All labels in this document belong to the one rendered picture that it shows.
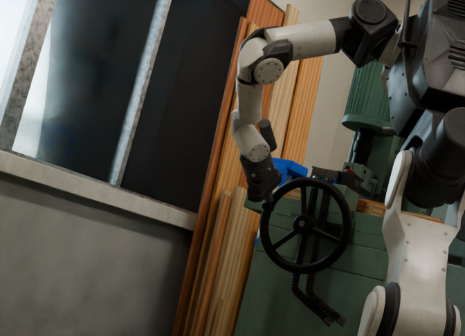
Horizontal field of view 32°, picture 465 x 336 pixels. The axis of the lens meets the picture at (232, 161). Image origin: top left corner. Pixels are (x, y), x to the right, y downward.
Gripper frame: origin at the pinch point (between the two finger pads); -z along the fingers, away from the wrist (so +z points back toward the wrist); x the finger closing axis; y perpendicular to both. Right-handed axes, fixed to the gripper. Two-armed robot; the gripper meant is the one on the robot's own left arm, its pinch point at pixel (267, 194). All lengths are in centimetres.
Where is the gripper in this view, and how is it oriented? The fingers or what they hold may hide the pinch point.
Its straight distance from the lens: 241.6
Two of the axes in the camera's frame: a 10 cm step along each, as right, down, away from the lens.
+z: -2.4, -6.8, -6.9
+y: -7.1, -3.6, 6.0
